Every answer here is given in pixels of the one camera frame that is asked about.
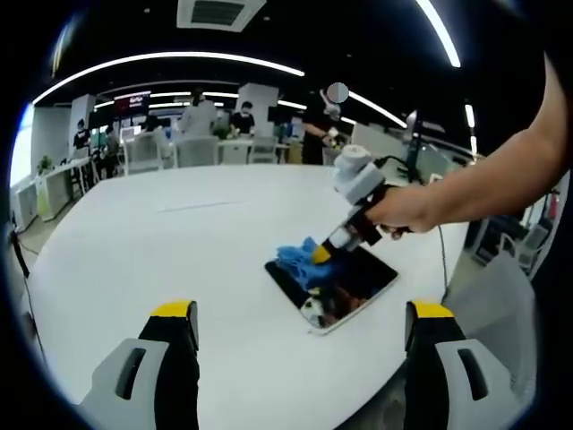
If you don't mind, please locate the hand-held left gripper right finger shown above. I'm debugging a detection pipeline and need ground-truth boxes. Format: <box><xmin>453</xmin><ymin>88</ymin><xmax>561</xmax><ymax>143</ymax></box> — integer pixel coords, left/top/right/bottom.
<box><xmin>404</xmin><ymin>299</ymin><xmax>516</xmax><ymax>430</ymax></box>

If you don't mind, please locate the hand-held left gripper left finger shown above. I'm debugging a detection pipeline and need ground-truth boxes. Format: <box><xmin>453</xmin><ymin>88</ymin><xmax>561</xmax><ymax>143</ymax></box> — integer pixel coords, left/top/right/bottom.
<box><xmin>78</xmin><ymin>298</ymin><xmax>201</xmax><ymax>430</ymax></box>

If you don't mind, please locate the black tablet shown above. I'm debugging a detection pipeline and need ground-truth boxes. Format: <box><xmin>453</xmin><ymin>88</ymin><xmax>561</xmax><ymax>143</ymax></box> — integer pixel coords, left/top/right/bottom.
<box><xmin>263</xmin><ymin>244</ymin><xmax>399</xmax><ymax>336</ymax></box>

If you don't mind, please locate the blue cleaning cloth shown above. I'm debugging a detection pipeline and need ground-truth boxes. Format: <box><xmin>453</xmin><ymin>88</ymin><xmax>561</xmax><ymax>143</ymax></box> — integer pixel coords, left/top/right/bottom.
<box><xmin>275</xmin><ymin>236</ymin><xmax>346</xmax><ymax>293</ymax></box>

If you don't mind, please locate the person's right hand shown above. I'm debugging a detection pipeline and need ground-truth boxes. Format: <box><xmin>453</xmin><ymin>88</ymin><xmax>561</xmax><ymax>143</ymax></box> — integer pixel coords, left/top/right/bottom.
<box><xmin>369</xmin><ymin>185</ymin><xmax>438</xmax><ymax>239</ymax></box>

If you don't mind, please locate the grey chair back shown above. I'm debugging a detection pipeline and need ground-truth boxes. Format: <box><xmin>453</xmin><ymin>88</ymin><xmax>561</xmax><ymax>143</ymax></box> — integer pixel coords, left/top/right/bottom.
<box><xmin>441</xmin><ymin>254</ymin><xmax>539</xmax><ymax>407</ymax></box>

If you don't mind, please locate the white mesh office chair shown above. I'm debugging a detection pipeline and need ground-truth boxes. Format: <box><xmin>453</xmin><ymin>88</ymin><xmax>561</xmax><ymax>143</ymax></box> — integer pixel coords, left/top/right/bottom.
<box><xmin>247</xmin><ymin>135</ymin><xmax>279</xmax><ymax>166</ymax></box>
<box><xmin>122</xmin><ymin>133</ymin><xmax>166</xmax><ymax>175</ymax></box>
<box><xmin>500</xmin><ymin>222</ymin><xmax>552</xmax><ymax>280</ymax></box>
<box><xmin>175</xmin><ymin>136</ymin><xmax>221</xmax><ymax>168</ymax></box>

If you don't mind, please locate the curved ceiling light strip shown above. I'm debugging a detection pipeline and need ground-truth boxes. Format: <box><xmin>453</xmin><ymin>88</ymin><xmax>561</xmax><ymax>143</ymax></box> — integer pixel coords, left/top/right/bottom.
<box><xmin>413</xmin><ymin>0</ymin><xmax>463</xmax><ymax>69</ymax></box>
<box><xmin>32</xmin><ymin>51</ymin><xmax>306</xmax><ymax>108</ymax></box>

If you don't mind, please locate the ceiling air vent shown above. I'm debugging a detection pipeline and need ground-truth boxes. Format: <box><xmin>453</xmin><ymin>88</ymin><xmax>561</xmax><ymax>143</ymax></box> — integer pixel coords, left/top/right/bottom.
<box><xmin>176</xmin><ymin>0</ymin><xmax>266</xmax><ymax>33</ymax></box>

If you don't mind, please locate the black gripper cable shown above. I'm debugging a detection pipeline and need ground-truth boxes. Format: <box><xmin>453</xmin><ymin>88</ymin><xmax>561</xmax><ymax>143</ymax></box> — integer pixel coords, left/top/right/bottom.
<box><xmin>378</xmin><ymin>155</ymin><xmax>426</xmax><ymax>183</ymax></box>

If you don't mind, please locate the thin grey cable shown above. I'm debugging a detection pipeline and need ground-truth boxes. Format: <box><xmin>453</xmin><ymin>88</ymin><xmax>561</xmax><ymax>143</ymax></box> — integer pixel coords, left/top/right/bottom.
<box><xmin>437</xmin><ymin>225</ymin><xmax>450</xmax><ymax>295</ymax></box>

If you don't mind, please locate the black floor cable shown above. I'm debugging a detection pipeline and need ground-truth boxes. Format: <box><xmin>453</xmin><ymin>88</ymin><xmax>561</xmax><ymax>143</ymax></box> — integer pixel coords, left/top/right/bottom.
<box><xmin>7</xmin><ymin>230</ymin><xmax>48</xmax><ymax>364</ymax></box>

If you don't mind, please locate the red wall screen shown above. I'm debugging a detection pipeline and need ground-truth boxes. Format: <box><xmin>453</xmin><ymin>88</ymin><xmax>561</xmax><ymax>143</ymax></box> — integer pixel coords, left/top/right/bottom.
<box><xmin>113</xmin><ymin>91</ymin><xmax>152</xmax><ymax>118</ymax></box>

